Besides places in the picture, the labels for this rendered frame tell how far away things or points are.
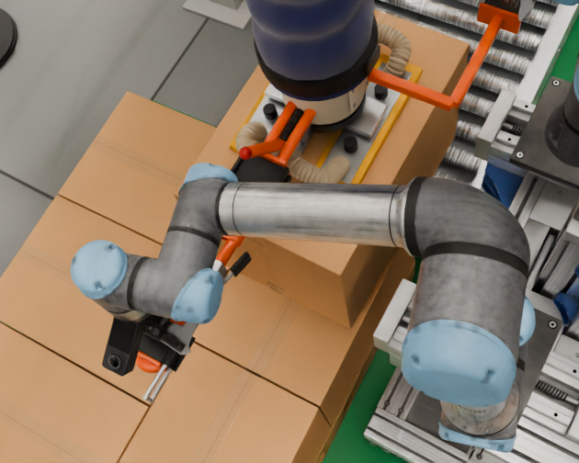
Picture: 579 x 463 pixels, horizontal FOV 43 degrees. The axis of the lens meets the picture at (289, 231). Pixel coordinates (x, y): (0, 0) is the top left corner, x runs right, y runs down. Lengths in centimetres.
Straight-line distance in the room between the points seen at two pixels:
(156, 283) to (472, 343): 42
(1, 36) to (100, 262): 255
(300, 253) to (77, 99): 187
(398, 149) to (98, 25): 205
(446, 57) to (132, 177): 103
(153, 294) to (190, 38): 227
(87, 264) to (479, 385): 52
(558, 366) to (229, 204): 77
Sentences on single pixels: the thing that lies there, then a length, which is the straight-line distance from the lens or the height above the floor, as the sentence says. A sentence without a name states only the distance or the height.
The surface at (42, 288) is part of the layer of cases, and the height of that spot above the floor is 54.
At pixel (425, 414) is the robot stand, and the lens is 222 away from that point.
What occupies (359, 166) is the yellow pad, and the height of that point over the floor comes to 109.
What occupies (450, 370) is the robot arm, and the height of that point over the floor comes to 167.
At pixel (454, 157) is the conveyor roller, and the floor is 54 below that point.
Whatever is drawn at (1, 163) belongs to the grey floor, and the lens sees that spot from 314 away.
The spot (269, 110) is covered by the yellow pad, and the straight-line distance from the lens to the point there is 154.
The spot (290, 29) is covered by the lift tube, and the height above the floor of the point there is 148.
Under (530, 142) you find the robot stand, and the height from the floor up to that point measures 104.
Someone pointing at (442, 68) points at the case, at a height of 107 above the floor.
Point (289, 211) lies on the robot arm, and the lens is 91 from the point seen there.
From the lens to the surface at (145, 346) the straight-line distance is 128.
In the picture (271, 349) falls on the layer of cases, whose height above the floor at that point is 54.
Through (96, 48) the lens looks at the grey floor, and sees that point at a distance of 327.
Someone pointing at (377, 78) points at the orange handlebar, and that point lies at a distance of 145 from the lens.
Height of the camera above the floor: 241
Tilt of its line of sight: 66 degrees down
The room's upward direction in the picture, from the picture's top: 19 degrees counter-clockwise
